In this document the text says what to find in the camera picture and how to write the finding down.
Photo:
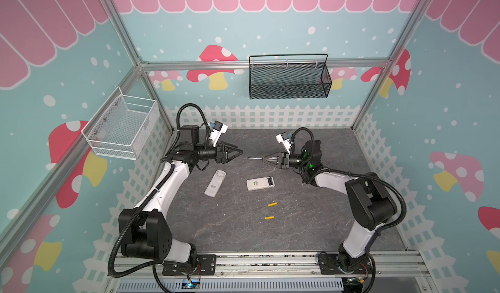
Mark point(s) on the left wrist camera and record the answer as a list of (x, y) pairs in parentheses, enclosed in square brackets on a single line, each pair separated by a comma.
[(217, 129)]

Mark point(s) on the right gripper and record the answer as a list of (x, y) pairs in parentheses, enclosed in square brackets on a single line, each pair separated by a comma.
[(283, 160)]

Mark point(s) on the white wire mesh basket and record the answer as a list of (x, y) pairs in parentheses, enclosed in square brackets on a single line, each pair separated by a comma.
[(122, 126)]

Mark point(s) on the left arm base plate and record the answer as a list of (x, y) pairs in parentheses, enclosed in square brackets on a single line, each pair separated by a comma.
[(204, 265)]

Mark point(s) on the white remote control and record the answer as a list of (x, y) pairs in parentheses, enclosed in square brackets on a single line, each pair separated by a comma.
[(215, 183), (260, 183)]

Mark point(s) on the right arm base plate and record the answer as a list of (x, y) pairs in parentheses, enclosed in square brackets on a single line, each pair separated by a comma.
[(330, 263)]

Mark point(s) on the aluminium mounting rail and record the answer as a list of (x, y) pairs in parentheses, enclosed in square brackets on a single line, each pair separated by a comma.
[(304, 264)]

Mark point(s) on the black wire mesh basket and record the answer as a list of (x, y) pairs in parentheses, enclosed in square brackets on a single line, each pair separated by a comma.
[(289, 76)]

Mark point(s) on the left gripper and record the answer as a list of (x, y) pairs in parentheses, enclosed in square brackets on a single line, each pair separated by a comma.
[(221, 156)]

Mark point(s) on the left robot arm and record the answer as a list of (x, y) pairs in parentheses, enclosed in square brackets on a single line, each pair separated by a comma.
[(144, 232)]

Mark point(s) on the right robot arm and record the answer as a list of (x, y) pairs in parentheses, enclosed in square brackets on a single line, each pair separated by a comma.
[(371, 204)]

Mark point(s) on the white vented cable duct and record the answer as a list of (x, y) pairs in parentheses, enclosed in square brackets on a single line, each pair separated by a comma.
[(256, 285)]

